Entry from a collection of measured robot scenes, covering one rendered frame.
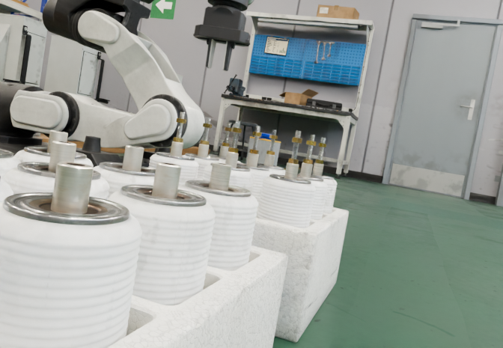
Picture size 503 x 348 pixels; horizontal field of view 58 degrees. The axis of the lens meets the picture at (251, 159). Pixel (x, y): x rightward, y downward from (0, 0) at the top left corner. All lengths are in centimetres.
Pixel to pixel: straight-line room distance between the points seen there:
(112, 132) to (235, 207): 88
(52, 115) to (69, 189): 111
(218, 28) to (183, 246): 69
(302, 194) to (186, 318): 47
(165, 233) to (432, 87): 567
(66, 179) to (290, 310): 54
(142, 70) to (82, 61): 225
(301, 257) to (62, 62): 307
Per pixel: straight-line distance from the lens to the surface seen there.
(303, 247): 74
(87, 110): 140
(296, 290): 76
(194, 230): 38
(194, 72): 671
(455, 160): 591
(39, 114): 144
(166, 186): 40
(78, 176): 30
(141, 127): 123
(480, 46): 609
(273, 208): 78
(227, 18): 101
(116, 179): 53
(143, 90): 129
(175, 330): 33
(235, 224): 48
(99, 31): 137
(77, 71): 354
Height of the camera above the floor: 32
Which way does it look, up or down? 3 degrees down
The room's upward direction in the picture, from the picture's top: 10 degrees clockwise
